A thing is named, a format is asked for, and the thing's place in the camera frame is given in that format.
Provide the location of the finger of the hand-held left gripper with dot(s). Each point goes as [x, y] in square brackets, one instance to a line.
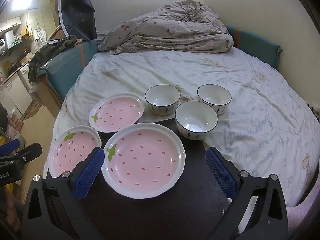
[10, 146]
[27, 152]

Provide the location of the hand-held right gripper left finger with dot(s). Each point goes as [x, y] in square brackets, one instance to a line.
[90, 172]

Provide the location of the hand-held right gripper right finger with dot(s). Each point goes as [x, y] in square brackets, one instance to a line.
[221, 172]

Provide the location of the large pink strawberry plate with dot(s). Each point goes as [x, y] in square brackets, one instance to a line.
[145, 160]

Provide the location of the white bowl with dark rim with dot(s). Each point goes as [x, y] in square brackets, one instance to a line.
[195, 120]
[162, 100]
[215, 97]

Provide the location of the person's left hand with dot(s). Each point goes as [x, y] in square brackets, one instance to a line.
[10, 207]

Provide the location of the white kitchen cabinet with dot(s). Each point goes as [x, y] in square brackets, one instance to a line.
[15, 90]

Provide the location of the black board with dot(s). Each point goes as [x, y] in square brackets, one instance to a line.
[175, 212]

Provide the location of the white printed bed sheet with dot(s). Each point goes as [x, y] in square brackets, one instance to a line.
[250, 92]

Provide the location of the pink dotted cushion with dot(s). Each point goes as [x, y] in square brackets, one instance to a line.
[302, 212]

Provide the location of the dark clothes pile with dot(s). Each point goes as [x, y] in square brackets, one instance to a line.
[50, 52]

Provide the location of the ceiling light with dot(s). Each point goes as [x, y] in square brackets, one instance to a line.
[16, 2]

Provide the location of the beige printed duvet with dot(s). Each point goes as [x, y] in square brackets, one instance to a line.
[175, 27]

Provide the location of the dark blue hanging cloth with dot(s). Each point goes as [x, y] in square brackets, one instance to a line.
[75, 7]

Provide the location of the yellow frame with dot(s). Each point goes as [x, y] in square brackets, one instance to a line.
[3, 140]

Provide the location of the teal padded bed frame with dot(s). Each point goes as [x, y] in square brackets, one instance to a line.
[67, 57]

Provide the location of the white wall cabinet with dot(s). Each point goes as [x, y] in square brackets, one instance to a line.
[12, 22]

